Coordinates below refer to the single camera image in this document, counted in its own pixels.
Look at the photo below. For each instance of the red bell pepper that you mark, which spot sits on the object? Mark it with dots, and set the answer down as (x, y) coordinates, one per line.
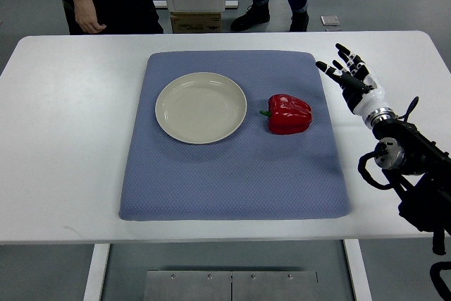
(287, 114)

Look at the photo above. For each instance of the blue quilted mat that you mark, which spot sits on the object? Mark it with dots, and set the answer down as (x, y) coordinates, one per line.
(252, 174)

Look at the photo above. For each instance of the bare human hand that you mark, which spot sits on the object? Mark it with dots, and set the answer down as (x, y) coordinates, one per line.
(86, 17)

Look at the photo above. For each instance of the left white table leg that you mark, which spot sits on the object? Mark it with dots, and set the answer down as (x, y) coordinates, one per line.
(97, 272)

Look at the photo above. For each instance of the beige round plate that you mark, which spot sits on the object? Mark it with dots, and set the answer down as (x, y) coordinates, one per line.
(201, 108)

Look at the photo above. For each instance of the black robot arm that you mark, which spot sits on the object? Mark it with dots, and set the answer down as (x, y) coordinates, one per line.
(415, 168)

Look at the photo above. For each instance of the grey metal floor plate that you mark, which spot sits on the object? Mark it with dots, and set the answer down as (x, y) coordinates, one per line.
(232, 285)

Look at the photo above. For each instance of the brown cardboard box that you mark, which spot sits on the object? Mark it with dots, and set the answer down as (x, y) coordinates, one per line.
(189, 23)

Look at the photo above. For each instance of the small grey floor plate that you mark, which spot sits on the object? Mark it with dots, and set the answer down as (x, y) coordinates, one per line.
(331, 23)

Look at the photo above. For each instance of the right white table leg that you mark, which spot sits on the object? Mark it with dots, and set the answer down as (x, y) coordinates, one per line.
(357, 271)

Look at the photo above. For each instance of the white table leg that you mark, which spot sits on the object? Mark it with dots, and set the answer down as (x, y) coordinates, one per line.
(97, 272)
(357, 271)

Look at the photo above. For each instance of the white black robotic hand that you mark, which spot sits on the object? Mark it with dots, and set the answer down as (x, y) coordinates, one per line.
(361, 90)

